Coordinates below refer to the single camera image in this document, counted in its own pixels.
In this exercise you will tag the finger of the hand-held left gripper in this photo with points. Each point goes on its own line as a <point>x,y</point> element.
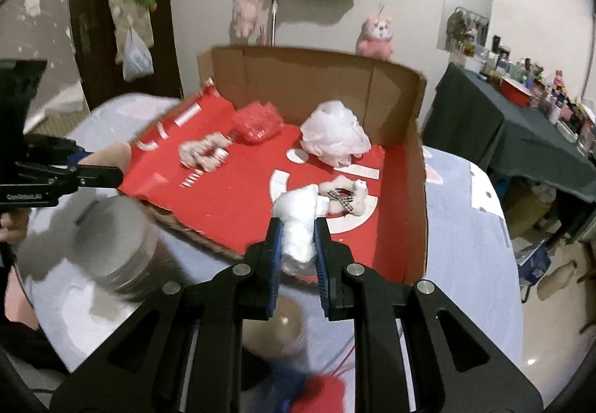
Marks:
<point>93,176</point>
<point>51,146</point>

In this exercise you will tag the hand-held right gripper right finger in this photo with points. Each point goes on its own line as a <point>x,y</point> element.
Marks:
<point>321,264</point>

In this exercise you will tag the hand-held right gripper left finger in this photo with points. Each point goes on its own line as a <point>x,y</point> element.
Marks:
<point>274,264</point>

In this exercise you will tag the white fluffy cloth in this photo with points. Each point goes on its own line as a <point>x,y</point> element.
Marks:
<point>298,222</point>

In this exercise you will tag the cardboard box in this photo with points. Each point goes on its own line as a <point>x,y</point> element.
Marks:
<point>209,208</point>

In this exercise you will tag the white paper ball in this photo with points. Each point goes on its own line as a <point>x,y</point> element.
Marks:
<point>202,152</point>

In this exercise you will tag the blue cloth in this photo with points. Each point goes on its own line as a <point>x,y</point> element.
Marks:
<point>288,387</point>

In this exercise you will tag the red plush heart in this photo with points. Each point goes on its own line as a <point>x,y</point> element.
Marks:
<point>326,392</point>

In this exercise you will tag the white mesh bath pouf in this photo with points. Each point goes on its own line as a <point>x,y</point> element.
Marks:
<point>333,133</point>

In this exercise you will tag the red mesh bath pouf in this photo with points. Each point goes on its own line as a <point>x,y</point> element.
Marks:
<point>256,122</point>

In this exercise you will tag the person's left hand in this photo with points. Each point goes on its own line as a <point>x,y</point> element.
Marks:
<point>11,227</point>

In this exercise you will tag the glass jar with metal lid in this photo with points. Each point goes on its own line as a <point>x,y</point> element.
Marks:
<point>107,245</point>

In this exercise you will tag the dark brown door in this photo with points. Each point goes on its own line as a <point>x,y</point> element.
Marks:
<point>93,45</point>

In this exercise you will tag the white plastic bag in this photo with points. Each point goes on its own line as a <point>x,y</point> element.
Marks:
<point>136,59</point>

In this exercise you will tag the beige hanging organiser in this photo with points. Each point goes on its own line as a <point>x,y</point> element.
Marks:
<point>123,8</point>

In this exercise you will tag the pink plush pig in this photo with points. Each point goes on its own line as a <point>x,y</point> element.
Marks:
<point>244,12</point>

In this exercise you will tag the table with dark cloth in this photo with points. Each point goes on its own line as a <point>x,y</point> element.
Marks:
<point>512,138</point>

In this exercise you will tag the pink plush bunny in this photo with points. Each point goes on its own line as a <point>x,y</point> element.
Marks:
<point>377,36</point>

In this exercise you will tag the red bowl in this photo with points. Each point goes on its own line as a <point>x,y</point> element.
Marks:
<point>514,89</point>

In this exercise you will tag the cluster of small bottles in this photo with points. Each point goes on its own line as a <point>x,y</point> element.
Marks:
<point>554,101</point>

